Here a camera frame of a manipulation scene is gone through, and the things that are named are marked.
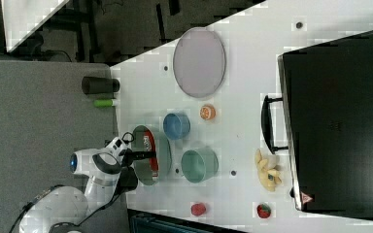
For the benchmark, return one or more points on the green oval strainer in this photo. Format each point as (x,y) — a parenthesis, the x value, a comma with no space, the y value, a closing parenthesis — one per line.
(163,154)

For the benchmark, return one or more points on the blue robot base rail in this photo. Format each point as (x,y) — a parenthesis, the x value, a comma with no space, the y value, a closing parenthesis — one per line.
(143,222)

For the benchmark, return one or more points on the peeled banana toy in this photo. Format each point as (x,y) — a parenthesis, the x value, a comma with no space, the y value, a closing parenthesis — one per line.
(268,175)

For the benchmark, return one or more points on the blue bowl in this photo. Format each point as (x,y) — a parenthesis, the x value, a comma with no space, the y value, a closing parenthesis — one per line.
(176,126)

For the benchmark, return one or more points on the orange slice toy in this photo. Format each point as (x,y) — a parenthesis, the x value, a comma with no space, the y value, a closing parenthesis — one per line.
(208,112)

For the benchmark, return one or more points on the black toaster oven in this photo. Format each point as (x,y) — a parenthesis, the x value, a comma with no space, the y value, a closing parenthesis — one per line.
(327,97)

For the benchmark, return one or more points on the dark red strawberry toy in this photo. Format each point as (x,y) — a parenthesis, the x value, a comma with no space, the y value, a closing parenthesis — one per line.
(263,210)

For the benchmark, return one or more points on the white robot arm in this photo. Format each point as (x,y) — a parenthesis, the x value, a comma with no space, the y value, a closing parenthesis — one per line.
(108,172)

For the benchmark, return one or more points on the round lilac plate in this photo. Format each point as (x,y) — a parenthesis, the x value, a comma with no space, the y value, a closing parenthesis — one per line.
(199,62)

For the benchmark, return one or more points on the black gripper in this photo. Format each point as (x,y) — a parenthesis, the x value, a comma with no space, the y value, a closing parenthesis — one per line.
(128,156)

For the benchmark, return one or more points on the teal green bowl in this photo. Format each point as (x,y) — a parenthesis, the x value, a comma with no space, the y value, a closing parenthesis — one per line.
(199,165)

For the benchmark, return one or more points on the red ketchup bottle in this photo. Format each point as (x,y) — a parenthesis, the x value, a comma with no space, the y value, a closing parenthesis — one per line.
(150,149)

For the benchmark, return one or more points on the pink-red strawberry toy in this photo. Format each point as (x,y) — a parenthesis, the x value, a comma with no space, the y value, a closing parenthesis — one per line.
(198,209)

